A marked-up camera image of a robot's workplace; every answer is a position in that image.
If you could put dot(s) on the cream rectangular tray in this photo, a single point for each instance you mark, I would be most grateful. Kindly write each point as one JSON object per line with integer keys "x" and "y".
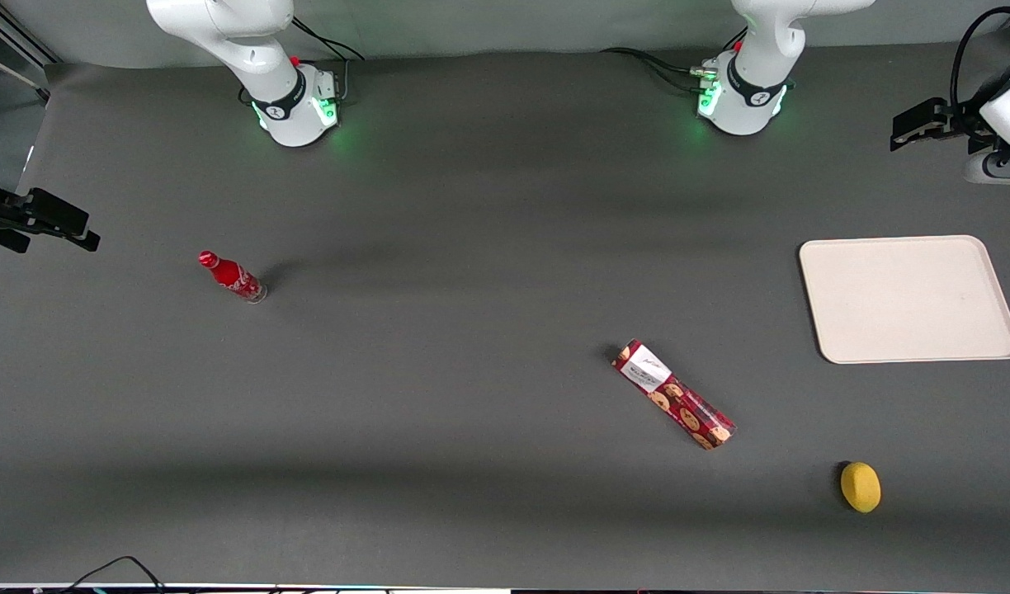
{"x": 908, "y": 299}

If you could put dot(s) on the red cookie box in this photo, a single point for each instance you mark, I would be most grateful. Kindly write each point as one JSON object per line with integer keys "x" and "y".
{"x": 672, "y": 394}

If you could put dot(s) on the red cola bottle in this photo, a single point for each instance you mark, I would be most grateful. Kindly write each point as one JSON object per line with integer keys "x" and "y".
{"x": 233, "y": 278}

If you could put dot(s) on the yellow lemon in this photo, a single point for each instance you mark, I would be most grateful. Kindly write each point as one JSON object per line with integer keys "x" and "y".
{"x": 860, "y": 487}

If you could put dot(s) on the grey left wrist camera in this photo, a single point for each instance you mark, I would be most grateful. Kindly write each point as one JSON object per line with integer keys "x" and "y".
{"x": 1000, "y": 167}

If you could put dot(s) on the aluminium frame rail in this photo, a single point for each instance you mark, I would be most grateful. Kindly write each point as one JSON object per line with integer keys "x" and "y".
{"x": 14, "y": 41}

